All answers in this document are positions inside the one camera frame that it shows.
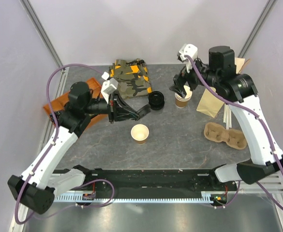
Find camouflage folded cloth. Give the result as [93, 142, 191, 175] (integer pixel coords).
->
[108, 58, 152, 99]

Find single brown paper cup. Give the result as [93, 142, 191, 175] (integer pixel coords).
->
[131, 124, 149, 145]

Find grey slotted cable duct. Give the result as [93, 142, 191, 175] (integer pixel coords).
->
[55, 188, 227, 203]

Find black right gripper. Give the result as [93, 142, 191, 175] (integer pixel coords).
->
[169, 56, 220, 98]

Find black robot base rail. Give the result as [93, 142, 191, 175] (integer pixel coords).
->
[75, 165, 237, 197]

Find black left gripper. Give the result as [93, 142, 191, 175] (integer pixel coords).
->
[84, 90, 139, 123]

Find orange compartment tray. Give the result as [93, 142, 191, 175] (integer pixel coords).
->
[43, 77, 107, 129]

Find brown paper bag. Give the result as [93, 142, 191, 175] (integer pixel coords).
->
[196, 58, 250, 118]

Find stack of black lids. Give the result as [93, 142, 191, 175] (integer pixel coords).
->
[148, 91, 165, 110]

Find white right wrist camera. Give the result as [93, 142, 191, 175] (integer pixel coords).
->
[177, 44, 198, 62]

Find stack of paper cups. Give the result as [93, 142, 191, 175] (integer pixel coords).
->
[175, 93, 190, 108]

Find cardboard cup carrier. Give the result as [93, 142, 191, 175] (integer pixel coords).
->
[204, 122, 247, 150]

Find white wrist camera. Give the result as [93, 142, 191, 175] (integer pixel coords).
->
[177, 44, 198, 62]
[101, 72, 119, 103]

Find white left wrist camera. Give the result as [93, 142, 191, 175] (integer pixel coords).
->
[101, 72, 119, 103]

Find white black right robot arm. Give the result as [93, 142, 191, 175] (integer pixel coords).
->
[170, 44, 283, 190]

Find dark patterned rolled sock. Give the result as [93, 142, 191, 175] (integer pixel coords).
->
[49, 111, 60, 123]

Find white paper straws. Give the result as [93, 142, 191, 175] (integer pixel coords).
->
[223, 104, 232, 130]

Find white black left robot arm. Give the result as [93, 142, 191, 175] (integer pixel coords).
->
[8, 82, 150, 215]

